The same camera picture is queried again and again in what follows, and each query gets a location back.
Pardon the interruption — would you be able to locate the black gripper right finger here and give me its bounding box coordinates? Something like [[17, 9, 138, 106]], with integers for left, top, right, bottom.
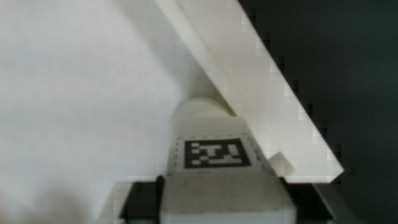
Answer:
[[282, 180, 358, 224]]

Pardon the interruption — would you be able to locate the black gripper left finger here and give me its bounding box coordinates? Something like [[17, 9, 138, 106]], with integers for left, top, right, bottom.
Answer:
[[95, 174, 167, 224]]

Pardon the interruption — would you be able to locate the white table leg with tag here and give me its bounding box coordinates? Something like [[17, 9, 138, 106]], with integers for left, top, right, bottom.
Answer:
[[159, 98, 296, 224]]

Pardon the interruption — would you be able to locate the white square tabletop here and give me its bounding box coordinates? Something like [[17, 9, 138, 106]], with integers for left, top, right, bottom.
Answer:
[[0, 0, 342, 224]]

